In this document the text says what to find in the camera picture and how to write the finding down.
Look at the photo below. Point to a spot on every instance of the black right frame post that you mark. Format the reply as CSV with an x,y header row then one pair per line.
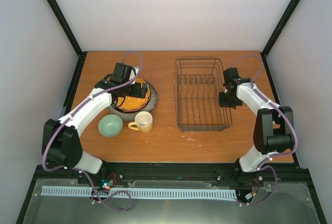
x,y
288,12

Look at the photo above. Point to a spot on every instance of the light blue slotted cable duct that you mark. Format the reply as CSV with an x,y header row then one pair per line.
x,y
143,193

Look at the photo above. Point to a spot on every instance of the yellow polka dot plate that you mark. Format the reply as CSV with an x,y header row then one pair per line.
x,y
137,80

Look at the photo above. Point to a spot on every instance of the pink scalloped plate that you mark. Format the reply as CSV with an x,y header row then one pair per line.
x,y
130,104

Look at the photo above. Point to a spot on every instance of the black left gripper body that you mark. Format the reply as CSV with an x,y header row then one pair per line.
x,y
134,93

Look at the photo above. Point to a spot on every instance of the black left frame post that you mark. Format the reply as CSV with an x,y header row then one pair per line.
x,y
65,26

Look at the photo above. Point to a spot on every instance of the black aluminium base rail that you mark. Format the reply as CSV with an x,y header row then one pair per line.
x,y
217,174

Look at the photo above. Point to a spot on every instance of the dark speckled stone plate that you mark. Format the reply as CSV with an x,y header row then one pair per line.
x,y
129,117

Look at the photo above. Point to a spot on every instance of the yellow ceramic mug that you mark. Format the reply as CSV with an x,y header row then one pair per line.
x,y
143,122

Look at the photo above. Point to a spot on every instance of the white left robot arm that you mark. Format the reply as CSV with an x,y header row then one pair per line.
x,y
61,138

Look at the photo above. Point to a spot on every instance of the green wire dish rack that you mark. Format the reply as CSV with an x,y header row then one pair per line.
x,y
197,84

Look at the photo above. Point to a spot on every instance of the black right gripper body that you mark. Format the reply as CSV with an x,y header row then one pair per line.
x,y
229,100

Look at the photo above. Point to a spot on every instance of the black frame post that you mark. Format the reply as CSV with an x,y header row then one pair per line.
x,y
288,12
65,26

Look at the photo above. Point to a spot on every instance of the pale green ceramic bowl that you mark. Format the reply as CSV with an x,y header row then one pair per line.
x,y
110,125

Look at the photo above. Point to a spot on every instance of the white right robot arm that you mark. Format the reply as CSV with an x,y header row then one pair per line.
x,y
274,133

